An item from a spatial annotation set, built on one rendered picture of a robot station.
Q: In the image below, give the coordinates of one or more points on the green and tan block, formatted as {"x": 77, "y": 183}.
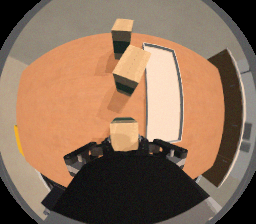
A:
{"x": 129, "y": 70}
{"x": 121, "y": 36}
{"x": 124, "y": 134}

